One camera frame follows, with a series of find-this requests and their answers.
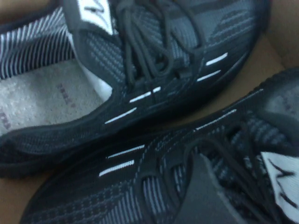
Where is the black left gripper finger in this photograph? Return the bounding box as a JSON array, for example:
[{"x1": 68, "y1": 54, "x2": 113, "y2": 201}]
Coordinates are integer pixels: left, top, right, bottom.
[{"x1": 179, "y1": 154, "x2": 235, "y2": 224}]

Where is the black knit sneaker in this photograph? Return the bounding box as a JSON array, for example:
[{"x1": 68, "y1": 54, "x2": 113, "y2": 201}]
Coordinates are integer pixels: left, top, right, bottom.
[
  {"x1": 20, "y1": 67, "x2": 299, "y2": 224},
  {"x1": 0, "y1": 0, "x2": 272, "y2": 181}
]

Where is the brown cardboard shoe box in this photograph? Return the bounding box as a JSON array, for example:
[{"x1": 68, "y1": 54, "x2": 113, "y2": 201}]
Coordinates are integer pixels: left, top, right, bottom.
[{"x1": 0, "y1": 0, "x2": 299, "y2": 224}]

